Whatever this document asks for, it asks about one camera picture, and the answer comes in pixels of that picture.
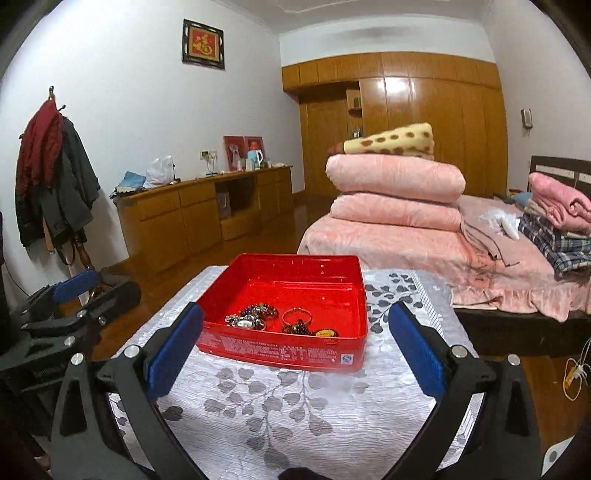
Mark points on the red tin box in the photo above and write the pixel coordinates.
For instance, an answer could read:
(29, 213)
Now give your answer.
(330, 287)

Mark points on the red jacket on rack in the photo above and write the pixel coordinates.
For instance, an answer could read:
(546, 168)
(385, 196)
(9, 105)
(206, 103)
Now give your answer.
(41, 145)

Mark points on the red photo frames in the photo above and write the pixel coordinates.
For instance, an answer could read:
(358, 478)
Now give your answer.
(237, 150)

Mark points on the framed red wall picture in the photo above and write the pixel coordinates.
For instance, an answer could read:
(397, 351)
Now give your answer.
(202, 45)

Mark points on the silver bangle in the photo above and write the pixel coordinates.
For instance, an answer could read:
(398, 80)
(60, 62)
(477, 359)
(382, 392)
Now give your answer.
(296, 315)

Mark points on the blue white kettle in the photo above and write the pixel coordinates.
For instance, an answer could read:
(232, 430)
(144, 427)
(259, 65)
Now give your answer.
(255, 157)

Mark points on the white plastic bag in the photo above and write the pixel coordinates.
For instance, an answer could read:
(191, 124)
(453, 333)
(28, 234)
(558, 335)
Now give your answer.
(160, 172)

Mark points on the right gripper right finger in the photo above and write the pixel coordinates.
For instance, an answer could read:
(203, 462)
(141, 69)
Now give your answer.
(504, 442)

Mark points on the dark wooden headboard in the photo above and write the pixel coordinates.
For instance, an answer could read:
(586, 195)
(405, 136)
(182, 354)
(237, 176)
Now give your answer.
(571, 172)

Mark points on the wooden wardrobe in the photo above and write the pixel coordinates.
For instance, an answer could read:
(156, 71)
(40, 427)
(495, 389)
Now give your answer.
(369, 93)

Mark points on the plaid folded shirt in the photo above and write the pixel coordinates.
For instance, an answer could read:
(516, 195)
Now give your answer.
(565, 254)

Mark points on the pink folded quilt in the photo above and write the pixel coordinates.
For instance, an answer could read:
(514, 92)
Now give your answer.
(399, 176)
(387, 210)

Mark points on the upper pink folded quilt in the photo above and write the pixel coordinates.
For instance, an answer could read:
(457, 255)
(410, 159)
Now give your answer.
(399, 176)

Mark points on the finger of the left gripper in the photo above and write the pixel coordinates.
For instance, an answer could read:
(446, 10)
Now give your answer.
(76, 285)
(106, 302)

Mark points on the wooden sideboard cabinet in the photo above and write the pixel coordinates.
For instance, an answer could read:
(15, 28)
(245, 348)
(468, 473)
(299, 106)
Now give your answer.
(164, 226)

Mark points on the yellow brown spotted blanket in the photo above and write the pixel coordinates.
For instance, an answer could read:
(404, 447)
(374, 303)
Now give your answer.
(415, 140)

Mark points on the silver metal watch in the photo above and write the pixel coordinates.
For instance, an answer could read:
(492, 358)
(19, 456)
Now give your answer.
(247, 322)

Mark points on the pink folded clothes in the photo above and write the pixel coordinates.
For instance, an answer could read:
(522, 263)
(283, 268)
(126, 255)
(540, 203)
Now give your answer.
(565, 207)

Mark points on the dark jacket on rack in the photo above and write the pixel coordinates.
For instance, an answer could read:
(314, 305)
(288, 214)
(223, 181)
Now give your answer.
(30, 216)

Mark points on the wooden coat rack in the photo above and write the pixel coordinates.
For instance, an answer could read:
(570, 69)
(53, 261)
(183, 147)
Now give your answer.
(72, 195)

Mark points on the wall light switch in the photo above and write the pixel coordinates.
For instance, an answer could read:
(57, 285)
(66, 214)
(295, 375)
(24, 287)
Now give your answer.
(527, 119)

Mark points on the lower pink folded quilt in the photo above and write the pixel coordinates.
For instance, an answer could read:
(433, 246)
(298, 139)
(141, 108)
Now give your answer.
(387, 210)

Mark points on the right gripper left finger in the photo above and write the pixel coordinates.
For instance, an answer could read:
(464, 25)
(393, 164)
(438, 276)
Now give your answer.
(86, 442)

